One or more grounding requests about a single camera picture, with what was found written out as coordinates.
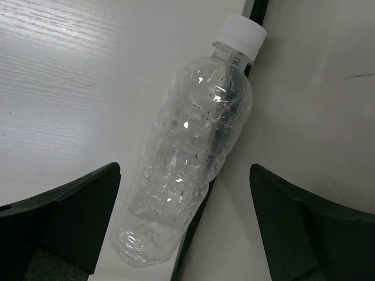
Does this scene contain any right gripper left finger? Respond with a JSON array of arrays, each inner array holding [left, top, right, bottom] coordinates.
[[1, 162, 121, 280]]

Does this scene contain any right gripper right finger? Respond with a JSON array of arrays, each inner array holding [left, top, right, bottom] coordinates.
[[250, 164, 374, 280]]

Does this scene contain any clear bottle white cap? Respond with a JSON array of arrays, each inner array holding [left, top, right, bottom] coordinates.
[[111, 15, 267, 268]]

